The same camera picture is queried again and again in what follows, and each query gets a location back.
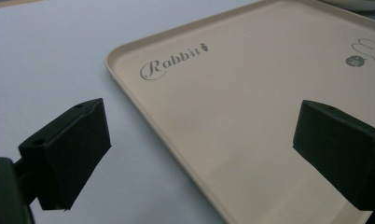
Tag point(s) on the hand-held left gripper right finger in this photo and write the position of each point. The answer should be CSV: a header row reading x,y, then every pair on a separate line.
x,y
341,140

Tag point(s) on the beige plastic tray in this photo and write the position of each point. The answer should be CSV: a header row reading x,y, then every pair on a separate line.
x,y
238,118

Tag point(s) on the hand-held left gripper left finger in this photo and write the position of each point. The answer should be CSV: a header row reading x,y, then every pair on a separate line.
x,y
67,155

